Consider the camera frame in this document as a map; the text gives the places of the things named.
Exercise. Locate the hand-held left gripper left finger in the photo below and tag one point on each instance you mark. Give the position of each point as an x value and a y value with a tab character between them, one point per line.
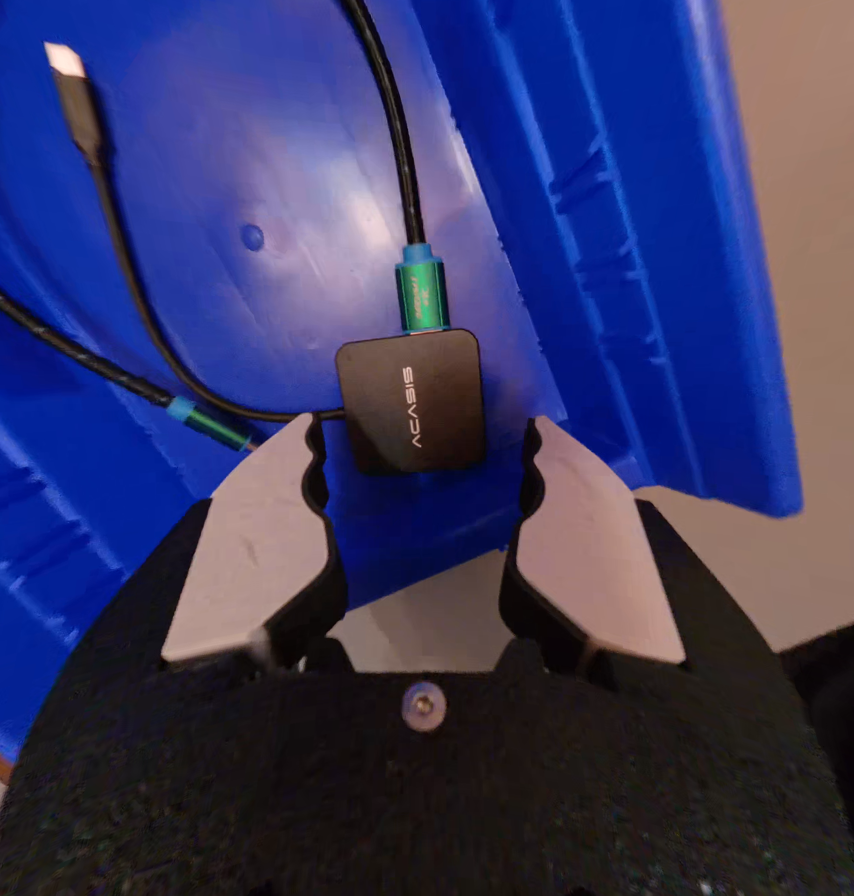
251	546

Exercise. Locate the blue plastic bin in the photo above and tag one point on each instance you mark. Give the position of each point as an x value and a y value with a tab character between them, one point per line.
259	140

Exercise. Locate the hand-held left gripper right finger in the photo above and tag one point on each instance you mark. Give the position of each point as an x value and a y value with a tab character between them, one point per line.
595	560

